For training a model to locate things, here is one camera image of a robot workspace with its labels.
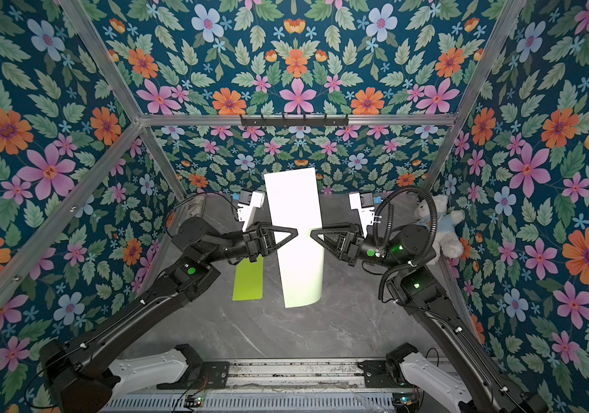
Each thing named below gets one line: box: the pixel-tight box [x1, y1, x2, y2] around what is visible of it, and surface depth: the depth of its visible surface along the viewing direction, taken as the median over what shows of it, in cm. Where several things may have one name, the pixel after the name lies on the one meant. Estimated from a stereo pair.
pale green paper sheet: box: [263, 167, 325, 309], surface depth 54 cm
